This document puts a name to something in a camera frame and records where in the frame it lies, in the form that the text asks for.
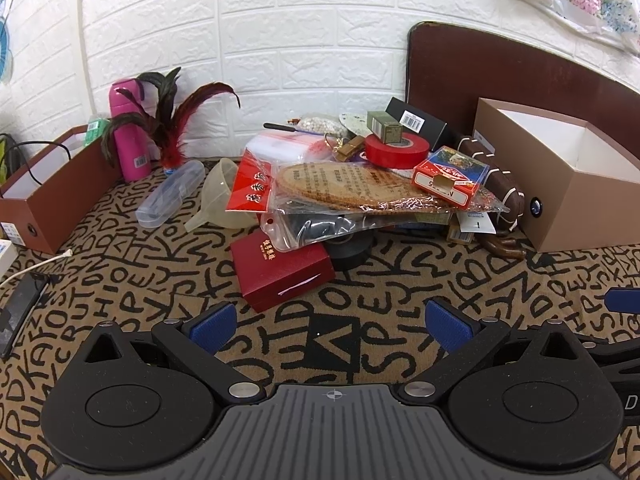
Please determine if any small red gift box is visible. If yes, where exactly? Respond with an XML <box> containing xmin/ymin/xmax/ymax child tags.
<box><xmin>230</xmin><ymin>231</ymin><xmax>335</xmax><ymax>312</ymax></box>

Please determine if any playing card box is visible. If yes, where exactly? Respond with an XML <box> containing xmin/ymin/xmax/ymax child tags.
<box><xmin>411</xmin><ymin>146</ymin><xmax>489</xmax><ymax>209</ymax></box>

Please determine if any red tape roll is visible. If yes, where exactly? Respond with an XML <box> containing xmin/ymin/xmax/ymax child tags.
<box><xmin>364</xmin><ymin>133</ymin><xmax>430</xmax><ymax>170</ymax></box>

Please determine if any small green box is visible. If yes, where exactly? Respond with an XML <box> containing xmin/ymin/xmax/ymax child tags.
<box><xmin>367</xmin><ymin>110</ymin><xmax>402</xmax><ymax>144</ymax></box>

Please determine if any patterned letter table mat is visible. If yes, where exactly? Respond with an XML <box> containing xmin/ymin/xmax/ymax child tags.
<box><xmin>1</xmin><ymin>171</ymin><xmax>639</xmax><ymax>479</ymax></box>

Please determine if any brown wooden hand ornament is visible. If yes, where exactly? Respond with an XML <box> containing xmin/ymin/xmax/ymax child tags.
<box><xmin>476</xmin><ymin>234</ymin><xmax>526</xmax><ymax>260</ymax></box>

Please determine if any large brown cardboard box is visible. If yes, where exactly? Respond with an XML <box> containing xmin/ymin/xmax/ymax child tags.
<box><xmin>474</xmin><ymin>98</ymin><xmax>640</xmax><ymax>252</ymax></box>

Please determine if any translucent plastic funnel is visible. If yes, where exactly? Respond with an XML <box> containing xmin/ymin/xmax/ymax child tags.
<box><xmin>184</xmin><ymin>158</ymin><xmax>257</xmax><ymax>232</ymax></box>

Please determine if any black tape roll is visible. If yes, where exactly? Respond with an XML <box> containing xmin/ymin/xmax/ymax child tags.
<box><xmin>323</xmin><ymin>232</ymin><xmax>373</xmax><ymax>272</ymax></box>

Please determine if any clear plastic case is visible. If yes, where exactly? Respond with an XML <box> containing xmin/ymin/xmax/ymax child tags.
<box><xmin>136</xmin><ymin>160</ymin><xmax>205</xmax><ymax>229</ymax></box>

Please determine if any red packet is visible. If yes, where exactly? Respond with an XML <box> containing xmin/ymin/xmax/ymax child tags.
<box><xmin>226</xmin><ymin>150</ymin><xmax>273</xmax><ymax>214</ymax></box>

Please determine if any brown striped pouch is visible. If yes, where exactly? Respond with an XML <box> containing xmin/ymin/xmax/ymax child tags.
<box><xmin>454</xmin><ymin>136</ymin><xmax>525</xmax><ymax>232</ymax></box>

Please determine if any pink water bottle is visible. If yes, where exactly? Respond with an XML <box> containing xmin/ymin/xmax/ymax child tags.
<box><xmin>108</xmin><ymin>79</ymin><xmax>151</xmax><ymax>182</ymax></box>

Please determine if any brown box on left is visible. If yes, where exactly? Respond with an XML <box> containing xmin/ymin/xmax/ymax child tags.
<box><xmin>1</xmin><ymin>126</ymin><xmax>122</xmax><ymax>255</ymax></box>

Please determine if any black product box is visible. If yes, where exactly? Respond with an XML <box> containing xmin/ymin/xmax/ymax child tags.
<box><xmin>385</xmin><ymin>98</ymin><xmax>447</xmax><ymax>148</ymax></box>

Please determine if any white floral insole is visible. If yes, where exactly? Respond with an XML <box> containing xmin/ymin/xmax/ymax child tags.
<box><xmin>338</xmin><ymin>113</ymin><xmax>372</xmax><ymax>138</ymax></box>

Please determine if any dark wooden board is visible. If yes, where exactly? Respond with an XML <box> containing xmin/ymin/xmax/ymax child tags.
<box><xmin>406</xmin><ymin>22</ymin><xmax>639</xmax><ymax>155</ymax></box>

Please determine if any black phone with cable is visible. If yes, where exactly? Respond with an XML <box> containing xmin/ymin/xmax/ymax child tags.
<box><xmin>1</xmin><ymin>249</ymin><xmax>73</xmax><ymax>361</ymax></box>

